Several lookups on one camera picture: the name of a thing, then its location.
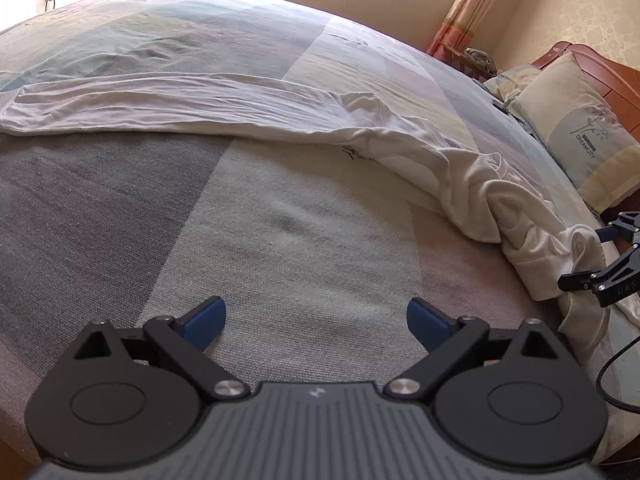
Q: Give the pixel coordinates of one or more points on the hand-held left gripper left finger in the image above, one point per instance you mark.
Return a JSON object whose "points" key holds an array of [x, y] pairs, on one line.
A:
{"points": [[205, 324]]}

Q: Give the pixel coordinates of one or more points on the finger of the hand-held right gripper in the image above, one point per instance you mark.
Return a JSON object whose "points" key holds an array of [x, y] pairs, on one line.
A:
{"points": [[625, 227], [580, 281]]}

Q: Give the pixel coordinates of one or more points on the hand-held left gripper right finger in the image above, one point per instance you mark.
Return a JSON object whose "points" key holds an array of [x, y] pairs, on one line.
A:
{"points": [[427, 326]]}

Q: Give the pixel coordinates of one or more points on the white printed sweatshirt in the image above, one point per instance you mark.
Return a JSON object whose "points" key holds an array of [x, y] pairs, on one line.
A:
{"points": [[200, 105]]}

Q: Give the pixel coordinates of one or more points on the bed with patchwork sheet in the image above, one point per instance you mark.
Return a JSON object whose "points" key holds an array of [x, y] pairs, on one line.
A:
{"points": [[150, 235]]}

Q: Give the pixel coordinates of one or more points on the large floral pillow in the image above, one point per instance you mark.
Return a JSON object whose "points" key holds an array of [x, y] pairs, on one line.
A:
{"points": [[575, 125]]}

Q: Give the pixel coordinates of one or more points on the wooden headboard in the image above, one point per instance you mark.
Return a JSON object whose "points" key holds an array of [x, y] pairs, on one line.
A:
{"points": [[600, 67]]}

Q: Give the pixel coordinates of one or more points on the black phone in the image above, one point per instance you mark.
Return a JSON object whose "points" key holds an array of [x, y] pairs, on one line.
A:
{"points": [[500, 105]]}

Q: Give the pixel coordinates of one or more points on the small pale pillow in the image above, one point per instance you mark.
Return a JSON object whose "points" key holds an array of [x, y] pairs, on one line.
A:
{"points": [[510, 85]]}

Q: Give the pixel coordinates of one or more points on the grey plush toy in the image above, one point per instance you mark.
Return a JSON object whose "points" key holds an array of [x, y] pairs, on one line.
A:
{"points": [[480, 57]]}

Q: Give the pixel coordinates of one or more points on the wooden nightstand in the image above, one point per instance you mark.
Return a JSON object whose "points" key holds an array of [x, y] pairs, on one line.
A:
{"points": [[457, 62]]}

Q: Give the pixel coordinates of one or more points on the orange striped curtain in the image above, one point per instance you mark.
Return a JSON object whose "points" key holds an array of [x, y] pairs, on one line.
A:
{"points": [[465, 15]]}

